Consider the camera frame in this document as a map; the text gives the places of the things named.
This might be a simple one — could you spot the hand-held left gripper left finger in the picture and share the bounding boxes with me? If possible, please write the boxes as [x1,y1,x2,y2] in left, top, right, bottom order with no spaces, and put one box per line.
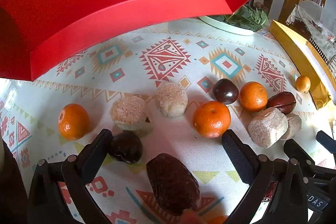
[28,129,113,224]

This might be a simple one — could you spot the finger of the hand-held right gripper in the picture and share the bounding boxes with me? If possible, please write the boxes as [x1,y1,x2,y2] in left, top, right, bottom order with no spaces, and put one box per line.
[316,131,336,154]
[283,138,316,172]

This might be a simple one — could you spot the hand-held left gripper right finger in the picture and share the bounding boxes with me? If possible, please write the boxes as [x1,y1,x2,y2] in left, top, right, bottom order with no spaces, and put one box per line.
[222,129,309,224]

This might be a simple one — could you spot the dark plum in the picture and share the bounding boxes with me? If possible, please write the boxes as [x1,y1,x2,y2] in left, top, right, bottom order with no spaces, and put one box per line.
[212,78,239,105]
[108,132,143,164]

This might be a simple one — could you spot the coconut cake block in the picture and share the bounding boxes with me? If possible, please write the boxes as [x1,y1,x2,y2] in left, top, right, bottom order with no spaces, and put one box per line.
[248,107,289,148]

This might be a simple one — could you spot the large dark brown date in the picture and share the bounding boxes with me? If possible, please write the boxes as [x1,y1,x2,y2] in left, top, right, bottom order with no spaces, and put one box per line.
[146,153,202,216]

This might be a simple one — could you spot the red jujube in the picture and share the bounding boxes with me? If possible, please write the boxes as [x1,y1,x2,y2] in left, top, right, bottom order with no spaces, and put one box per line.
[267,91,297,115]

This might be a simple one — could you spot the small orange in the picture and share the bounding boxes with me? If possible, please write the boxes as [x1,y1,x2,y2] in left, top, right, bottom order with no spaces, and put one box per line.
[296,76,311,92]

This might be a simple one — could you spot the coconut muffin centre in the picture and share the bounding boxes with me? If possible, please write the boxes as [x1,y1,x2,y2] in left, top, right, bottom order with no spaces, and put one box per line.
[155,82,189,118]

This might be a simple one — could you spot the gold cardboard box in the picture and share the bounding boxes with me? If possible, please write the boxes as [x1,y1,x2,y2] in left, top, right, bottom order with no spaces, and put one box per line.
[269,20,336,110]

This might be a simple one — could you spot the chair with white lace cover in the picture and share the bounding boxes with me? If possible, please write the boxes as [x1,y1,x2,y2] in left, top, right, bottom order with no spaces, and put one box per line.
[286,0,336,62]

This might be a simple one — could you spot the white round plate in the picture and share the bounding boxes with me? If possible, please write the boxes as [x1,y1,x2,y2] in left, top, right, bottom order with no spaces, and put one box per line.
[198,15,256,36]

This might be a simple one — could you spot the green leafy vegetables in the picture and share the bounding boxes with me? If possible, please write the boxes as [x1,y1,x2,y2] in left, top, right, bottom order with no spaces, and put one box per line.
[207,5,269,31]

